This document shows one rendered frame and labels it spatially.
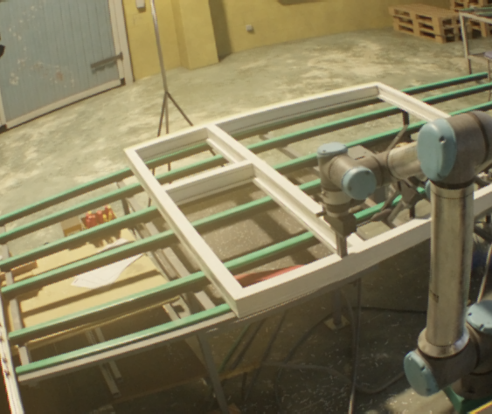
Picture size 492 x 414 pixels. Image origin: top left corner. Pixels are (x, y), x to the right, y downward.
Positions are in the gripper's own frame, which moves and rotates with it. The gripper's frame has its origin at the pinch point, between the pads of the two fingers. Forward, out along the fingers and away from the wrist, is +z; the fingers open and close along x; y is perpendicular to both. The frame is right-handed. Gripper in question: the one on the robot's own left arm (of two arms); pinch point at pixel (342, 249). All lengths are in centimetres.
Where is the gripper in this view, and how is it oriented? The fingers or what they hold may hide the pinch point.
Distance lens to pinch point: 201.3
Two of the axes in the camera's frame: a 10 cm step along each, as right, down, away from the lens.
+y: -9.1, 3.0, -2.8
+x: 3.8, 3.7, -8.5
